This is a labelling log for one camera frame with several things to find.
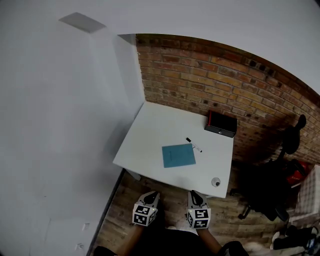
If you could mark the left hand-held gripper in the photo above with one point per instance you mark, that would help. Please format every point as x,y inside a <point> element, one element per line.
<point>145,215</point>

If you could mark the grey wall panel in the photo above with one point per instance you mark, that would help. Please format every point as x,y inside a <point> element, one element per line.
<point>83,22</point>

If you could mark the red bag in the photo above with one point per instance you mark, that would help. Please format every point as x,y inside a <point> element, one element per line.
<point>296,173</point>

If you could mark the person's left forearm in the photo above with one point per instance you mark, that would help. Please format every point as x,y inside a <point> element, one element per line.
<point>136,236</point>

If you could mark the black office chair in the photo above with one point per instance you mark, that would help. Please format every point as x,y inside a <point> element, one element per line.
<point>270,180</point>

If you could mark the blue notebook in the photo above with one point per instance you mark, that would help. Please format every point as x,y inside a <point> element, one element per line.
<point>178,155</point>

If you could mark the black storage box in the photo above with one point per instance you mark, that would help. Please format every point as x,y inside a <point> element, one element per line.
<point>221,123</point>

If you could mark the white wall socket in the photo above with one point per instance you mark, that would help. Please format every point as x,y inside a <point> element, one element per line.
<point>86,226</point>
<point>80,246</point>

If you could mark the plaid cloth chair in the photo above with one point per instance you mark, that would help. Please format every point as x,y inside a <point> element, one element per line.
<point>310,192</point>

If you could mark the person's black clothing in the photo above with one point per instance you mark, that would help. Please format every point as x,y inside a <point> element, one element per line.
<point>170,243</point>

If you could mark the person's right forearm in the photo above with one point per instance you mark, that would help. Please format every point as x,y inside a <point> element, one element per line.
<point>208,240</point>

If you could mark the white table top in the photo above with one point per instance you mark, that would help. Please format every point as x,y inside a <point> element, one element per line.
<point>155,125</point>

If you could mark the black and white marker pen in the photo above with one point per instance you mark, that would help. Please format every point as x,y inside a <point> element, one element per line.
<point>195,145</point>

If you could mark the black bag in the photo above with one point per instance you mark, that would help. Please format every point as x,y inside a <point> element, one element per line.
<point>292,238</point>

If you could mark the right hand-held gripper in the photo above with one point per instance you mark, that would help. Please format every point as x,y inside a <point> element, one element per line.
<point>200,218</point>

